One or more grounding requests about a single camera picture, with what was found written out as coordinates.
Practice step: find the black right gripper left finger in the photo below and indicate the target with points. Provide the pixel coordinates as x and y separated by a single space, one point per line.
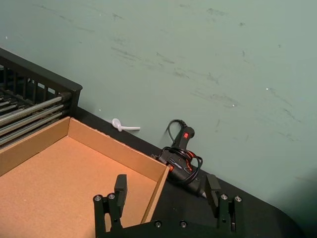
109 210

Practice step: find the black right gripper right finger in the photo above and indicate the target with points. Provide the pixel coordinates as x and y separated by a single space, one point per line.
226 213

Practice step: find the black table cloth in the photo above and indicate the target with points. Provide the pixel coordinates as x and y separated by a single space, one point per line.
185 210

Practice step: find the shallow brown cardboard tray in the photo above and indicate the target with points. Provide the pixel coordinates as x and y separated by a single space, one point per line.
49 173

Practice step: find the small white plastic piece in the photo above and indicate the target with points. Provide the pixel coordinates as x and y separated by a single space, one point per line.
116 123

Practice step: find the black rack with steel bars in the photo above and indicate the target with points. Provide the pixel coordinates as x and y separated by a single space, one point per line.
62 83

